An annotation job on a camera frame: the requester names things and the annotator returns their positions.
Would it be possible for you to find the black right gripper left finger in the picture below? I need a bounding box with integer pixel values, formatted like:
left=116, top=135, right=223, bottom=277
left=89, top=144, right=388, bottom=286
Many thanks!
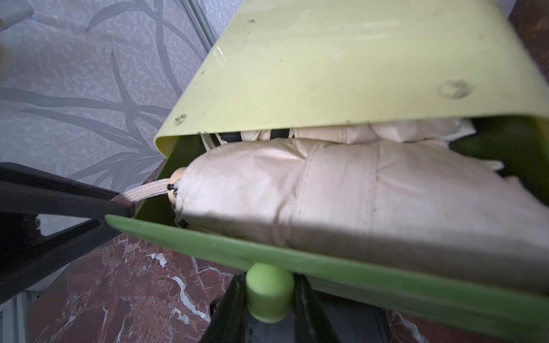
left=200, top=273, right=247, bottom=343

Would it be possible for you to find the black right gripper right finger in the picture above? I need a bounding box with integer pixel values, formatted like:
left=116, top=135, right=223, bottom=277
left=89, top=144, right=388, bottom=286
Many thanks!
left=293, top=274, right=339, bottom=343

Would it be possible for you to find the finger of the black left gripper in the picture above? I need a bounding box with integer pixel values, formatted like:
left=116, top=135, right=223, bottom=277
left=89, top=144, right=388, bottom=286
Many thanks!
left=1, top=162, right=133, bottom=302

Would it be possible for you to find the beige umbrella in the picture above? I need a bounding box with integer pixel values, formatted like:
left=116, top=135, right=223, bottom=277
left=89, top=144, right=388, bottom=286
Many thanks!
left=112, top=136, right=549, bottom=294

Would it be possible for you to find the green yellow drawer cabinet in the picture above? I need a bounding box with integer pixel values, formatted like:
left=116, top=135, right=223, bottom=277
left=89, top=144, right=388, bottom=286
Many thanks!
left=107, top=1, right=548, bottom=342

